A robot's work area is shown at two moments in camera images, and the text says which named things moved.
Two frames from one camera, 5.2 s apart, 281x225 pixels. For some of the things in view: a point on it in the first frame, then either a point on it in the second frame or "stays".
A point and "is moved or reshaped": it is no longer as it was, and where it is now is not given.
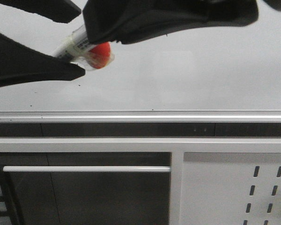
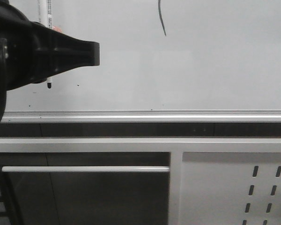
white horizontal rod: (85, 169) stays
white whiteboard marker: (75, 46) is moved or reshaped
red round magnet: (100, 55) -> (56, 29)
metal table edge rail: (142, 116) stays
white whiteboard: (245, 67) stays
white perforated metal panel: (235, 188) stays
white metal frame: (176, 146) stays
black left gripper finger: (12, 63) -> (23, 52)
